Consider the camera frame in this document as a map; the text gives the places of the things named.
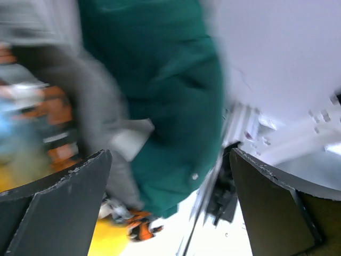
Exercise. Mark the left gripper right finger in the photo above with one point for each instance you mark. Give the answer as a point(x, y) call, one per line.
point(285, 214)

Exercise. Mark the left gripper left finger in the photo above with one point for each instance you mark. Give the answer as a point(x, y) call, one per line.
point(53, 202)

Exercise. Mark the light blue shorts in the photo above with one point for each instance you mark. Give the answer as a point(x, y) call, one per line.
point(8, 128)

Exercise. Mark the yellow shorts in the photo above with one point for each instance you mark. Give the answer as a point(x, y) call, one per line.
point(106, 234)

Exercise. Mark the camouflage patterned shorts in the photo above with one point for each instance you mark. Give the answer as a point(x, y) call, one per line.
point(55, 126)

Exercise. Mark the dark green shorts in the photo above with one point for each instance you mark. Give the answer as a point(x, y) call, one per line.
point(167, 67)

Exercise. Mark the grey shorts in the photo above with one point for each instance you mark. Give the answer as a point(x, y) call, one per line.
point(46, 39)

